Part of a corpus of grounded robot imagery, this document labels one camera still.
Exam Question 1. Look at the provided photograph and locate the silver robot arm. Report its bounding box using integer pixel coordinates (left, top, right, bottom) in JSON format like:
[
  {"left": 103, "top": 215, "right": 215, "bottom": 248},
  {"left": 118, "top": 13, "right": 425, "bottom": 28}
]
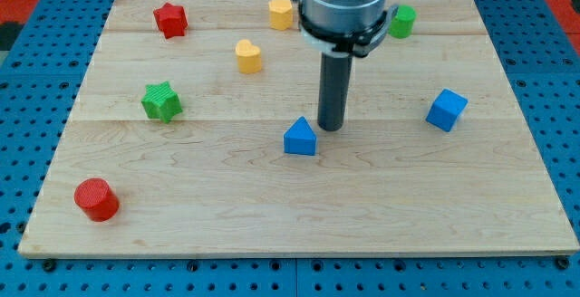
[{"left": 293, "top": 0, "right": 398, "bottom": 58}]

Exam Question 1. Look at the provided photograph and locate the yellow heart block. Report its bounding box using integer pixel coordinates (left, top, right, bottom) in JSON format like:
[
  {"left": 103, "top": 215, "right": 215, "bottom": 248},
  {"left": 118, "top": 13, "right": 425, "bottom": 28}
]
[{"left": 235, "top": 39, "right": 262, "bottom": 74}]

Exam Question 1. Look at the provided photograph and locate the blue triangle block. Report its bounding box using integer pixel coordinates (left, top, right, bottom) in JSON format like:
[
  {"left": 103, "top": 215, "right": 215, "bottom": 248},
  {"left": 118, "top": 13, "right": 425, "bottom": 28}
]
[{"left": 283, "top": 117, "right": 317, "bottom": 156}]

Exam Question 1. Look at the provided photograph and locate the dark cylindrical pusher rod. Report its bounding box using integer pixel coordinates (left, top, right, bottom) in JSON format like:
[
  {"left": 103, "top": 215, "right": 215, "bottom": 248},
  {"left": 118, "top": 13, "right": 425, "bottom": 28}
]
[{"left": 317, "top": 54, "right": 352, "bottom": 131}]

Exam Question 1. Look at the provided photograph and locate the wooden board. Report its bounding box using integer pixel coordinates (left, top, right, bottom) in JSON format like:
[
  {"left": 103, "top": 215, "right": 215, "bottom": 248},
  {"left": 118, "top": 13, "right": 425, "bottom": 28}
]
[{"left": 18, "top": 0, "right": 579, "bottom": 259}]

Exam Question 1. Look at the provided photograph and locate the yellow hexagon block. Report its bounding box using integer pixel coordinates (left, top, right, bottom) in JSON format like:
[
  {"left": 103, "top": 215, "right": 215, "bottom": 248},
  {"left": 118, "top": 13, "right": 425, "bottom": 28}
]
[{"left": 268, "top": 0, "right": 294, "bottom": 31}]

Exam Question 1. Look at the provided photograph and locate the green star block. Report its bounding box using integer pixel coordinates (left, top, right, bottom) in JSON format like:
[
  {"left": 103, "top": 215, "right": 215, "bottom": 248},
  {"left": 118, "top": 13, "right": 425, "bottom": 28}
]
[{"left": 141, "top": 81, "right": 183, "bottom": 123}]

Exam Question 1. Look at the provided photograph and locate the green cylinder block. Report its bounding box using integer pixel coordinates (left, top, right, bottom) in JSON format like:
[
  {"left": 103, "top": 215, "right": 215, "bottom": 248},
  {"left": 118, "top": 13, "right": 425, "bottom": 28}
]
[{"left": 389, "top": 5, "right": 417, "bottom": 39}]

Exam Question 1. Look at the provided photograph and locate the blue cube block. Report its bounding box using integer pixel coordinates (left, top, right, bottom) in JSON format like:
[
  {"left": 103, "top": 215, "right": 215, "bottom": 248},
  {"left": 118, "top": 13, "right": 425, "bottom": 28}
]
[{"left": 426, "top": 89, "right": 469, "bottom": 132}]

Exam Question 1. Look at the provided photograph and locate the red star block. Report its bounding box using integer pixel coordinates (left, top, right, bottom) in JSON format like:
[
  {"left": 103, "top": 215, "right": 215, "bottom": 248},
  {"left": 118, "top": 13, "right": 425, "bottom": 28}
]
[{"left": 153, "top": 3, "right": 189, "bottom": 39}]

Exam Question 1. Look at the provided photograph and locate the red cylinder block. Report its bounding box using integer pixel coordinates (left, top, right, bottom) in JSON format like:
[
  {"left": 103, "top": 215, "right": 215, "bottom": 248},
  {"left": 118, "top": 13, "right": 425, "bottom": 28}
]
[{"left": 73, "top": 177, "right": 120, "bottom": 222}]

